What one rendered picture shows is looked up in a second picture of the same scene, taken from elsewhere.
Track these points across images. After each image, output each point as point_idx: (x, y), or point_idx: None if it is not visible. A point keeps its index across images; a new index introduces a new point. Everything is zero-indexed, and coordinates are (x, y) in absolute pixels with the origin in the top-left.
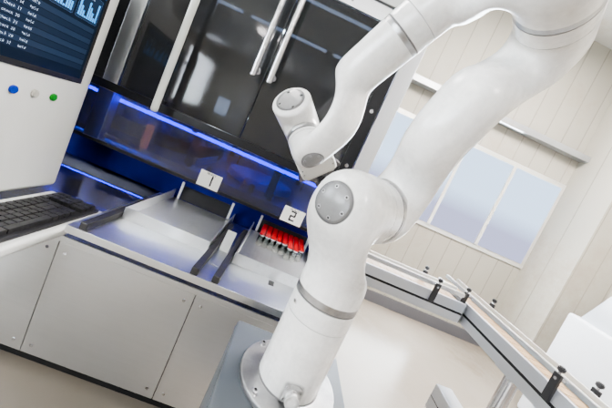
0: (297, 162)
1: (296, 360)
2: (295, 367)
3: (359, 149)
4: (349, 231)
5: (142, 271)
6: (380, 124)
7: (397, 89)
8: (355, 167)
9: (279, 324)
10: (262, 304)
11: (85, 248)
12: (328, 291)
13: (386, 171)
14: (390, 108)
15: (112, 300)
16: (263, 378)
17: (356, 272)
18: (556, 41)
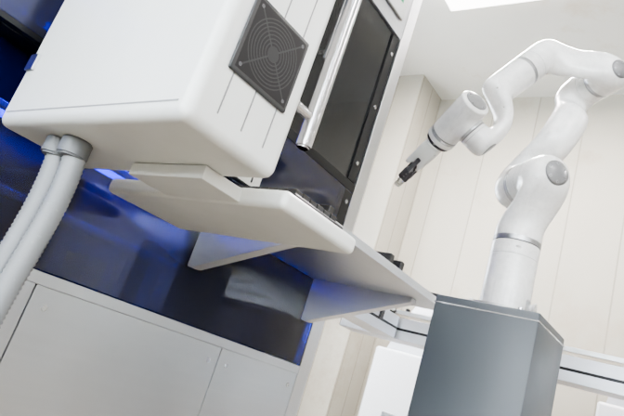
0: (482, 150)
1: (529, 283)
2: (529, 288)
3: (365, 147)
4: (566, 188)
5: (162, 322)
6: (379, 122)
7: (390, 88)
8: (363, 165)
9: (505, 268)
10: (422, 287)
11: (81, 292)
12: (539, 233)
13: (522, 160)
14: (385, 107)
15: (112, 384)
16: (511, 305)
17: (553, 217)
18: (597, 99)
